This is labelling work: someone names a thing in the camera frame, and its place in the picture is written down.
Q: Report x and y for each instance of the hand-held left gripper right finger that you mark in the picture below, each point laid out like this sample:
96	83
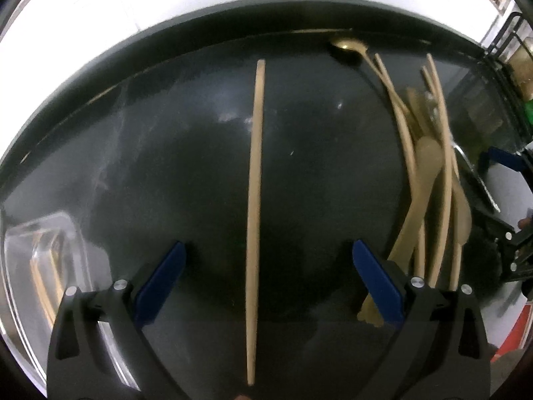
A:
374	283

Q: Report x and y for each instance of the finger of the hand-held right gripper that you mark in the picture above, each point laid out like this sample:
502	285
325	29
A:
504	160
514	254

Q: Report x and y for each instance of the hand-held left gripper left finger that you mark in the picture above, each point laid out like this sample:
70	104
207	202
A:
162	283

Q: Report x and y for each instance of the wooden spoon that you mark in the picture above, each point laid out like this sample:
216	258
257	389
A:
462	221
429	158

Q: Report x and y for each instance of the pile of wooden chopsticks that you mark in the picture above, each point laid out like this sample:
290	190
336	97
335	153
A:
449	200

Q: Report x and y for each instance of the light wooden chopstick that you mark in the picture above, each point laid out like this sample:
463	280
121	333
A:
56	266
255	216
41	287

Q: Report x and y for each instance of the clear plastic container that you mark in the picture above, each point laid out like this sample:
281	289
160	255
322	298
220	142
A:
25	241

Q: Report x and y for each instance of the gold metal spoon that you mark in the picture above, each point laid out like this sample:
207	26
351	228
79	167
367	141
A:
345	45

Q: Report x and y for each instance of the green yellow label bottle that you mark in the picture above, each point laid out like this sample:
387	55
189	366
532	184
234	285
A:
529	112

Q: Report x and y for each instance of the red object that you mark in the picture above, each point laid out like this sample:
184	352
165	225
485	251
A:
518	329

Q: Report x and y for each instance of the black metal rack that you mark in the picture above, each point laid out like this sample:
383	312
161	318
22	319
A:
514	21

